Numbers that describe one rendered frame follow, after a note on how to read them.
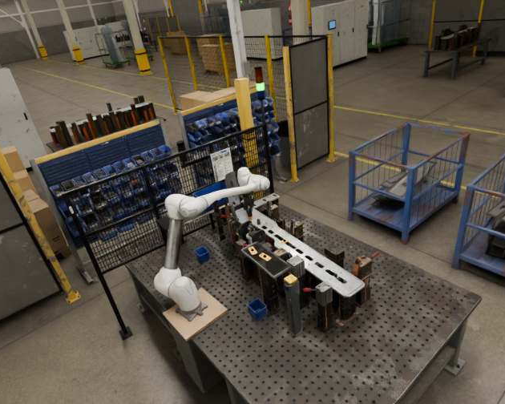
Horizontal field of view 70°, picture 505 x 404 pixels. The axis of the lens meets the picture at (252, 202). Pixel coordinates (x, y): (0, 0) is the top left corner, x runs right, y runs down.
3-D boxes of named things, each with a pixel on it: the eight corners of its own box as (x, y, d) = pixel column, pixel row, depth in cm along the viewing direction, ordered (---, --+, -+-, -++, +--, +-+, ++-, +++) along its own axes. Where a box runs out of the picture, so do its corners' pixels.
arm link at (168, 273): (167, 301, 260) (148, 292, 273) (183, 296, 273) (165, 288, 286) (179, 195, 252) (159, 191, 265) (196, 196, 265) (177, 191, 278)
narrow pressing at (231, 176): (240, 204, 334) (235, 171, 317) (230, 208, 329) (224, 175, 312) (240, 204, 334) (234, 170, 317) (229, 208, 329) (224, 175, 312)
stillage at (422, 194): (401, 184, 524) (406, 121, 477) (458, 202, 467) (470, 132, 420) (348, 219, 465) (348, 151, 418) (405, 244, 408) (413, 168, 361)
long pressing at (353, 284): (370, 283, 229) (370, 280, 228) (345, 300, 219) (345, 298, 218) (248, 205, 332) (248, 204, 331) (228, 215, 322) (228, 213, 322)
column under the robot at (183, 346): (204, 394, 284) (186, 338, 251) (184, 369, 305) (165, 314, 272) (235, 369, 299) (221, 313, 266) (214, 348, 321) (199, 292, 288)
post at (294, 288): (304, 331, 239) (300, 281, 217) (295, 337, 235) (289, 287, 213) (296, 324, 244) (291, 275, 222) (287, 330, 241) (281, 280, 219)
